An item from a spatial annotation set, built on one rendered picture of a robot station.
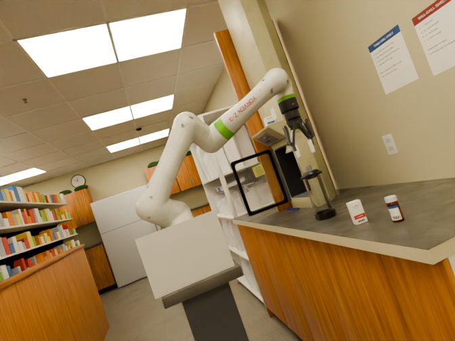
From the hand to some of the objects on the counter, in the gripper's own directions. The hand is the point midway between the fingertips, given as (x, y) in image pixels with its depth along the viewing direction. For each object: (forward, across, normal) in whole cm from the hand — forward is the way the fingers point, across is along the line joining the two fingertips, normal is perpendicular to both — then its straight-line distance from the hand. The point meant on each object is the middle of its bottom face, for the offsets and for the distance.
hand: (305, 149), depth 150 cm
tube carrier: (+34, +2, 0) cm, 34 cm away
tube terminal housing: (+36, -23, -48) cm, 64 cm away
